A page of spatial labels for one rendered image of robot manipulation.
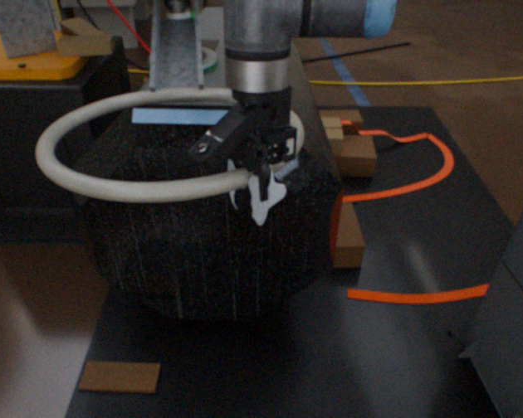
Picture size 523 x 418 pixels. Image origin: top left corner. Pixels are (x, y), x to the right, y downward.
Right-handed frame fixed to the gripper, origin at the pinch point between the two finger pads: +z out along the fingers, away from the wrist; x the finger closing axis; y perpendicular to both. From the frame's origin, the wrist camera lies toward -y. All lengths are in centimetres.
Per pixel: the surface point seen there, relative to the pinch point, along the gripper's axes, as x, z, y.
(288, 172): 32, 17, 38
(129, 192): 5.5, -6.7, -16.7
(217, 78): 63, -1, 37
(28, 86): 126, 9, -3
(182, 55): 56, -12, 21
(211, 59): 71, -5, 40
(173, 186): 2.2, -7.5, -11.3
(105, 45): 127, -1, 28
